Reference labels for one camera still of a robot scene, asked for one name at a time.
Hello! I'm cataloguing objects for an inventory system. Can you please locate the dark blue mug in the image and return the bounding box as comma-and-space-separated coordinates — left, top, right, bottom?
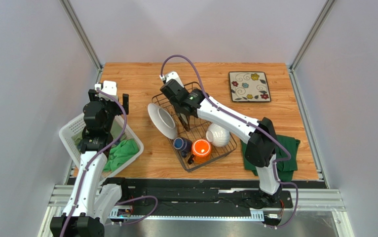
173, 137, 192, 158

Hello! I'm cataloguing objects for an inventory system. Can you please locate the white green-rimmed round plate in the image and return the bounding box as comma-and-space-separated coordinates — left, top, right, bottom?
148, 103, 178, 140

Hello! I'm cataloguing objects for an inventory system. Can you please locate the black rimmed round plate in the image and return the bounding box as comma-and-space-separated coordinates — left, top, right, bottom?
178, 113, 190, 131

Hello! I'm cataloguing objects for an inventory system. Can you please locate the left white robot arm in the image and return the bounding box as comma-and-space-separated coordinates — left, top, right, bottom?
50, 89, 129, 237

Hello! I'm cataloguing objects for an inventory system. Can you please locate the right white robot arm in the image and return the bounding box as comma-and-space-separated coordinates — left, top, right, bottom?
160, 79, 282, 206

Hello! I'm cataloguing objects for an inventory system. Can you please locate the orange mug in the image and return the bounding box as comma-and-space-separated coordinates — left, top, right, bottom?
187, 139, 212, 164

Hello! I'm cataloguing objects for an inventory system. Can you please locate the white plastic basket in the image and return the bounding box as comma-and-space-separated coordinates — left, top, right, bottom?
59, 114, 144, 184

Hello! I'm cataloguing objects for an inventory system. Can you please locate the white ribbed bowl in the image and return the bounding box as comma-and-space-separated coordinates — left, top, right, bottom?
206, 123, 230, 147

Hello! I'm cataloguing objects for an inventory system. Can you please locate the bright green towel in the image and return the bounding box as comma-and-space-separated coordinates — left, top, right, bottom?
103, 139, 139, 172

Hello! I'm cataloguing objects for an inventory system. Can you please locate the square floral plate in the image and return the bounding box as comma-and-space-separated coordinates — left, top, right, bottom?
228, 71, 271, 103

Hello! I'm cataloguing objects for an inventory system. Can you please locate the dark green folded cloth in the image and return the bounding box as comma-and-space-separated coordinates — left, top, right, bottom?
240, 134, 301, 182

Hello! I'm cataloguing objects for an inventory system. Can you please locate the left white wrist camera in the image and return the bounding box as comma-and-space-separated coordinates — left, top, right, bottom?
94, 80, 117, 99

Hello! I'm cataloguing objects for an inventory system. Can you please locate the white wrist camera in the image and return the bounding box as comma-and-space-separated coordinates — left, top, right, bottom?
159, 71, 184, 87
94, 80, 117, 99

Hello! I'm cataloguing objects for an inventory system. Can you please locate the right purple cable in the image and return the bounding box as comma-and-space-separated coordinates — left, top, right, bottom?
160, 54, 299, 230

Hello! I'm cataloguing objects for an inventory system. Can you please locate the black wire dish rack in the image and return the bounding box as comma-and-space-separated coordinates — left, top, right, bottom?
149, 94, 237, 172

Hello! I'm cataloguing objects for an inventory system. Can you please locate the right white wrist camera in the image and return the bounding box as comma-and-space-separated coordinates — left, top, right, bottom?
159, 71, 184, 87

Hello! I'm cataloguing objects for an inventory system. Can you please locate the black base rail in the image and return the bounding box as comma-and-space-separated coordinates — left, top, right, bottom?
67, 177, 328, 219

